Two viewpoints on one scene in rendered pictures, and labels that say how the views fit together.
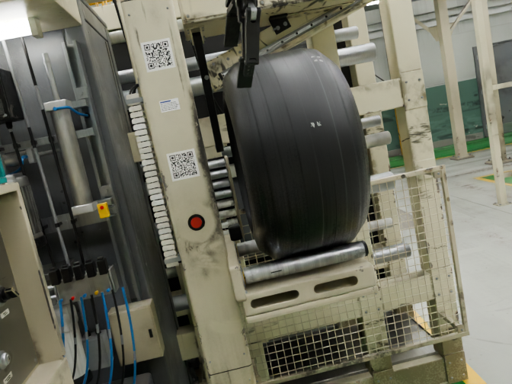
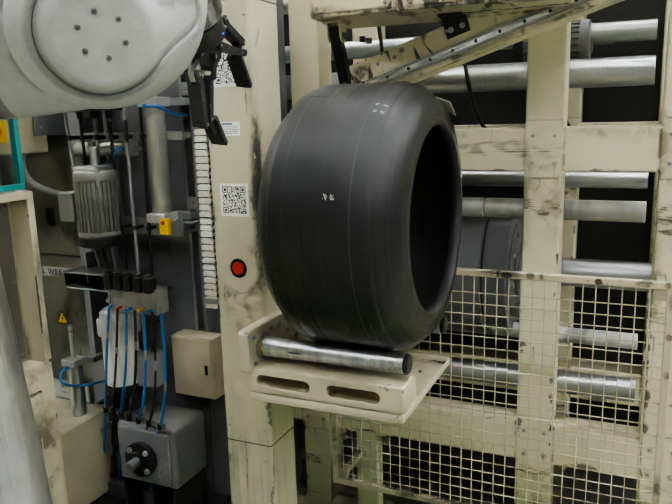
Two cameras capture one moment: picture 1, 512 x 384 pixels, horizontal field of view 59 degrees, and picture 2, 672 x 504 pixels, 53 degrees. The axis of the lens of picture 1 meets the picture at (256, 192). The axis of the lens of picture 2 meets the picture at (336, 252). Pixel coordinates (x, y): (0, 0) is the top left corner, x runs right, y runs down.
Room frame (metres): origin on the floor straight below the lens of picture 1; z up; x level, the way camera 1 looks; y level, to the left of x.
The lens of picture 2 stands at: (-0.04, -0.77, 1.40)
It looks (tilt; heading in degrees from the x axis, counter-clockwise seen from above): 11 degrees down; 29
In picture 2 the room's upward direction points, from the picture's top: 2 degrees counter-clockwise
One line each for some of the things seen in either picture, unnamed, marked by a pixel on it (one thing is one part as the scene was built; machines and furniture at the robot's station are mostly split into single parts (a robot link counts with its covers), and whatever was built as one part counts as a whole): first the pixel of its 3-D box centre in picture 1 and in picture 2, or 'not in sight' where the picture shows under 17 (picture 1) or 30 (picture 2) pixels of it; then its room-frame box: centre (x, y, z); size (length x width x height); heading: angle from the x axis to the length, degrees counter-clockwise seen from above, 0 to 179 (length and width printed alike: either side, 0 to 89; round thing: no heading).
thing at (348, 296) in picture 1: (299, 282); (355, 376); (1.31, -0.07, 0.80); 0.37 x 0.36 x 0.02; 5
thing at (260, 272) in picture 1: (303, 262); (332, 354); (1.17, -0.09, 0.90); 0.35 x 0.05 x 0.05; 95
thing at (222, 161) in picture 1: (209, 200); not in sight; (1.67, 0.18, 1.05); 0.20 x 0.15 x 0.30; 95
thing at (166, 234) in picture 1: (155, 181); (212, 209); (1.23, 0.26, 1.19); 0.05 x 0.04 x 0.48; 5
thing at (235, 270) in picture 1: (235, 263); (287, 326); (1.29, 0.10, 0.90); 0.40 x 0.03 x 0.10; 5
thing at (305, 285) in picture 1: (306, 285); (330, 382); (1.17, -0.08, 0.83); 0.36 x 0.09 x 0.06; 95
